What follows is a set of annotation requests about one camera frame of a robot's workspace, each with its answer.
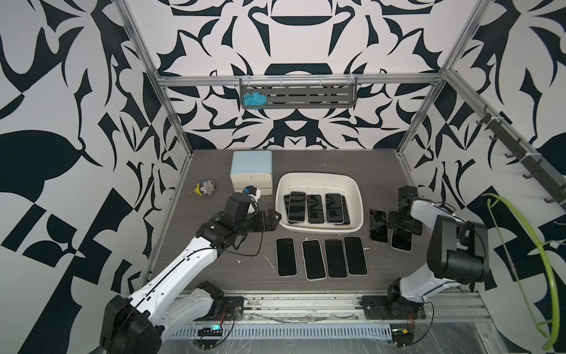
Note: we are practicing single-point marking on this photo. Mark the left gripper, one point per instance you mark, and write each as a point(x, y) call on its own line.
point(269, 224)

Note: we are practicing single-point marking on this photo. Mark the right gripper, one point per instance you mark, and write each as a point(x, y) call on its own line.
point(391, 219)

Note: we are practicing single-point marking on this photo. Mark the black phone pink case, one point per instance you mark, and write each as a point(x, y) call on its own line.
point(286, 257)

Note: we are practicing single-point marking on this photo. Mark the white plastic storage tub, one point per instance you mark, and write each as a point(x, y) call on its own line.
point(321, 184)

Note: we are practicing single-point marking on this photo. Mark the black phone white case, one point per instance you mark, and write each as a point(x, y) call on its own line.
point(336, 260)

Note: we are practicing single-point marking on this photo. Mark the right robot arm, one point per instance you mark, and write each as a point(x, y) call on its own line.
point(457, 255)

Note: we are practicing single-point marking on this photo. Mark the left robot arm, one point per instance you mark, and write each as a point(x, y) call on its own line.
point(143, 321)

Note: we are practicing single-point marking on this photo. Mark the black phone in tub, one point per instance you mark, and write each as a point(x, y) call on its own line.
point(346, 218)
point(334, 208)
point(297, 206)
point(315, 213)

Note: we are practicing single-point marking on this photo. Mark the light blue drawer box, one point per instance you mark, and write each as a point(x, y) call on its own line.
point(252, 168)

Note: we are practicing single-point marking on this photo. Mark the left controller board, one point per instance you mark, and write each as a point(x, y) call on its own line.
point(210, 331)

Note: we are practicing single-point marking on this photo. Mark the controller board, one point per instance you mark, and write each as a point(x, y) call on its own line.
point(402, 337)
point(210, 331)

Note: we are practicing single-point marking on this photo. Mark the right controller board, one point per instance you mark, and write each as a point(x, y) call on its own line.
point(402, 337)

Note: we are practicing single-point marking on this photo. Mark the teal crumpled cloth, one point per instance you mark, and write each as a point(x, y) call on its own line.
point(254, 100)

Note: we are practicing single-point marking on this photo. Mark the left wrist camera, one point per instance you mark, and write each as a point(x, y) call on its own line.
point(254, 195)

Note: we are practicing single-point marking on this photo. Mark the small plush toy keychain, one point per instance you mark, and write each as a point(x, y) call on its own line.
point(204, 188)

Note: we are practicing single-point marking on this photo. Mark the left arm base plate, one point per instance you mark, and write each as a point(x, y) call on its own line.
point(229, 307)

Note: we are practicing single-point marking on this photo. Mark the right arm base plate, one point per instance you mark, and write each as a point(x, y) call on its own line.
point(382, 308)

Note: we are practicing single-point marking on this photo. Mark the white ventilated cable duct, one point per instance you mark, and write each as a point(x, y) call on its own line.
point(377, 331)

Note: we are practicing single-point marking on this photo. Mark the grey slotted wall shelf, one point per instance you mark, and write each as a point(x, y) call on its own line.
point(318, 93)

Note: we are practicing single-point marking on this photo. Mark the dark hook rail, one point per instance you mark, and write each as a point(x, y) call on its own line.
point(521, 151)

